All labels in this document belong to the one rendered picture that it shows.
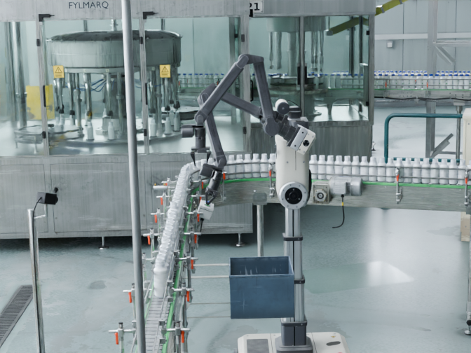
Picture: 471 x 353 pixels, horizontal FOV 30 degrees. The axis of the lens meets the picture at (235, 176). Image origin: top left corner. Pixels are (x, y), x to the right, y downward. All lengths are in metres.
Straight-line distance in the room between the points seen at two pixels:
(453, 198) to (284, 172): 1.65
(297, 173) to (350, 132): 5.18
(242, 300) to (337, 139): 5.85
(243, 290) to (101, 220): 4.07
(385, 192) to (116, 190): 2.91
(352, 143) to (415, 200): 3.94
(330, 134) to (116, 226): 2.95
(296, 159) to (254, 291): 0.88
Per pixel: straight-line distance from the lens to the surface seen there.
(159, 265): 3.78
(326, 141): 9.95
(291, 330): 5.10
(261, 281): 4.25
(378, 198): 6.15
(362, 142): 10.00
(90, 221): 8.21
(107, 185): 8.10
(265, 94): 4.60
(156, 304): 3.73
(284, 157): 4.78
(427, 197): 6.11
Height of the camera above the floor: 2.23
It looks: 11 degrees down
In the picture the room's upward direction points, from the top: 1 degrees counter-clockwise
